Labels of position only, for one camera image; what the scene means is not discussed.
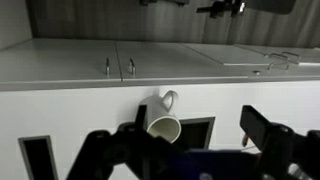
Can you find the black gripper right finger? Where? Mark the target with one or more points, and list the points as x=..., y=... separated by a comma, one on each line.
x=266, y=136

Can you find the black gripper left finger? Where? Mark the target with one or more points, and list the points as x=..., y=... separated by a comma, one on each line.
x=133, y=153

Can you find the white christmas print mug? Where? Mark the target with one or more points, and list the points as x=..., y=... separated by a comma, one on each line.
x=159, y=113

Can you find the open white cabinet door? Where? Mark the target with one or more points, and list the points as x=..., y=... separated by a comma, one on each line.
x=226, y=53

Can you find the dark chair seat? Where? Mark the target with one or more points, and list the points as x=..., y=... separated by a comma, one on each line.
x=270, y=5

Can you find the black stand mount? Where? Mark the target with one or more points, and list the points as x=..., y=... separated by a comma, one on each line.
x=220, y=8

